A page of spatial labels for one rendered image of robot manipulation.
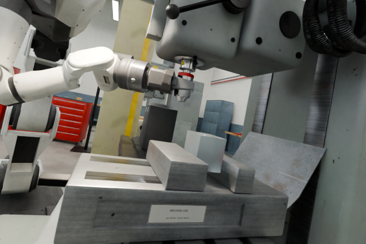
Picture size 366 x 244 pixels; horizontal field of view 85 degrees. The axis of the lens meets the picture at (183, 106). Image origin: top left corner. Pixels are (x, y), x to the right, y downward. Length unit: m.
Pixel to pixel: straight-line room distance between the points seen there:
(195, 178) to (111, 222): 0.12
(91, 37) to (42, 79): 9.42
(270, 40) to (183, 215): 0.45
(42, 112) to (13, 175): 0.33
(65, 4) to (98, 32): 9.22
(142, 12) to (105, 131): 1.36
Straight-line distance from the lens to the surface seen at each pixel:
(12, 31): 0.70
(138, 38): 2.37
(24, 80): 0.61
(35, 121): 1.10
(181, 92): 0.54
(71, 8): 0.85
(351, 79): 0.66
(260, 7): 0.58
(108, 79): 0.59
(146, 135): 0.84
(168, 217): 0.31
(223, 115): 7.86
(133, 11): 2.47
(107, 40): 9.94
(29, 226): 0.74
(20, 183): 1.28
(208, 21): 0.52
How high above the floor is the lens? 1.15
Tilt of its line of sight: 2 degrees up
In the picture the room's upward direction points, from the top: 11 degrees clockwise
